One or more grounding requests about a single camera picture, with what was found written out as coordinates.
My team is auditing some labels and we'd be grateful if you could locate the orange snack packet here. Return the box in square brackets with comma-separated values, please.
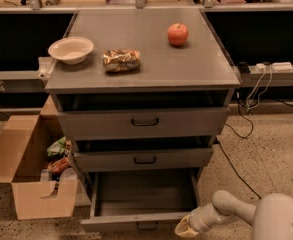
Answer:
[47, 157, 70, 174]

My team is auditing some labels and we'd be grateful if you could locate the red apple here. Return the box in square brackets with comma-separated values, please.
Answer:
[167, 23, 188, 46]

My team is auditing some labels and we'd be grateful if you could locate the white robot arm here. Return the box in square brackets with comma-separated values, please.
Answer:
[175, 190, 293, 240]

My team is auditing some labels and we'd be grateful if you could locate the black floor cable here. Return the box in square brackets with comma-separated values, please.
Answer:
[217, 93, 263, 200]

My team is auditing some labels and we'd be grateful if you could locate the white power strip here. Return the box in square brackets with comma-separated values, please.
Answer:
[255, 62, 293, 73]

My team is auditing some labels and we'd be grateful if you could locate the grey bottom drawer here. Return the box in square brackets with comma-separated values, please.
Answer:
[81, 168, 200, 232]

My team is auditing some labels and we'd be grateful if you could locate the shiny snack bag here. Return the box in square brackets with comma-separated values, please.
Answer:
[102, 49, 141, 73]

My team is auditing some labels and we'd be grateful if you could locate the green snack packet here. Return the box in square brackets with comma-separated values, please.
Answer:
[47, 137, 66, 157]

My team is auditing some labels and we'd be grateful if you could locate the grey middle drawer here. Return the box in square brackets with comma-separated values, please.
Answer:
[74, 148, 213, 172]

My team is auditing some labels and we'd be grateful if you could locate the grey drawer cabinet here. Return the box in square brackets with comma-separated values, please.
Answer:
[44, 7, 241, 192]

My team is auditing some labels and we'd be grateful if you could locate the grey top drawer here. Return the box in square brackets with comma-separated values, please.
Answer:
[58, 107, 228, 140]

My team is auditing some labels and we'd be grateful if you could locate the open cardboard box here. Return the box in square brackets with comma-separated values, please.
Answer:
[0, 99, 79, 220]

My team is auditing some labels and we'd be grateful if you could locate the grey drawer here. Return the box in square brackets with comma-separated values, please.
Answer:
[58, 107, 228, 140]
[74, 148, 213, 172]
[81, 168, 200, 232]

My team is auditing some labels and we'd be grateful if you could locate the white bowl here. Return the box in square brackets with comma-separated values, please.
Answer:
[48, 37, 94, 65]

